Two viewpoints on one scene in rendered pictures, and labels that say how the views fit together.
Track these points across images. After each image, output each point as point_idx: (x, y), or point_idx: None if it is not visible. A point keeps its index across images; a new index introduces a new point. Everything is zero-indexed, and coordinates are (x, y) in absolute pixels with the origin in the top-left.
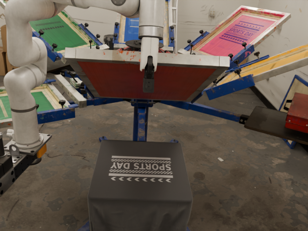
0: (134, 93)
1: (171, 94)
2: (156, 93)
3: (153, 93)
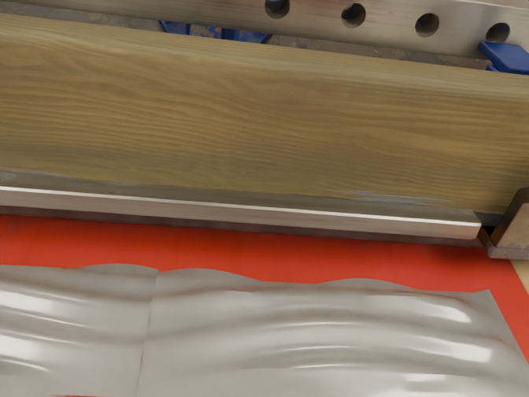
0: (72, 224)
1: (427, 280)
2: (291, 281)
3: (256, 254)
